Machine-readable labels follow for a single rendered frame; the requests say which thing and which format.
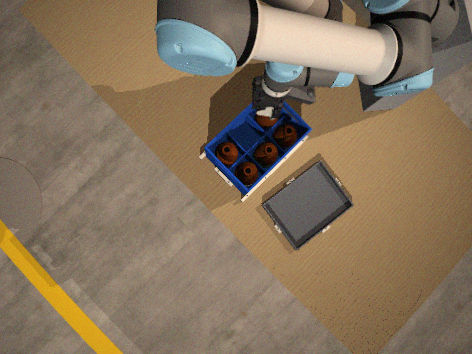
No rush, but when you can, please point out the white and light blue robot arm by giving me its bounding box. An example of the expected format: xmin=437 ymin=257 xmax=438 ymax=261
xmin=155 ymin=0 xmax=459 ymax=105

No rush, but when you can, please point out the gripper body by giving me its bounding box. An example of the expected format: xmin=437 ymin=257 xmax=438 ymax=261
xmin=252 ymin=76 xmax=284 ymax=109

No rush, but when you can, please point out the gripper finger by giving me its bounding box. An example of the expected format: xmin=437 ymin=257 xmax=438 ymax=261
xmin=256 ymin=107 xmax=281 ymax=120

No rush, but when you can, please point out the blue divided crate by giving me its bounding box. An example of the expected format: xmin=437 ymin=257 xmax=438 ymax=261
xmin=204 ymin=101 xmax=312 ymax=195

